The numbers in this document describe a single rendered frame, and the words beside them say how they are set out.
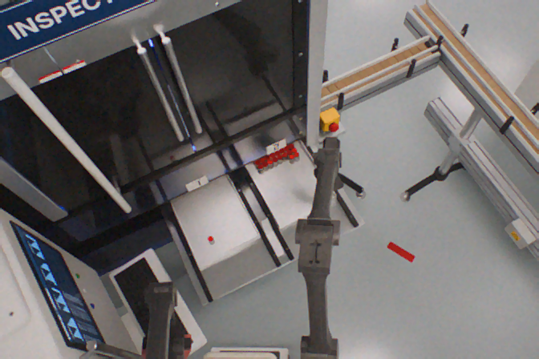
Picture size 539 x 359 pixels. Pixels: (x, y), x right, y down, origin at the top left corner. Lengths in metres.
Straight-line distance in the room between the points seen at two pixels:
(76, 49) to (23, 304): 0.60
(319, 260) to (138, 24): 0.68
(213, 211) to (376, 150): 1.43
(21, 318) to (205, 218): 0.90
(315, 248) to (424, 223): 1.81
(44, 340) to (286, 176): 1.13
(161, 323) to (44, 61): 0.67
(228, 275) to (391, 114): 1.78
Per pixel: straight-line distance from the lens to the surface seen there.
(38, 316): 1.29
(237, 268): 1.87
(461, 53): 2.37
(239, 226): 1.92
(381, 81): 2.20
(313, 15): 1.43
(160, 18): 1.19
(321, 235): 1.18
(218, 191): 1.98
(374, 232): 2.86
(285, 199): 1.94
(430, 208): 2.98
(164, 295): 1.35
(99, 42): 1.19
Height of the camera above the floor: 2.67
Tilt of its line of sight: 65 degrees down
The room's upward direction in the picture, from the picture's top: 7 degrees counter-clockwise
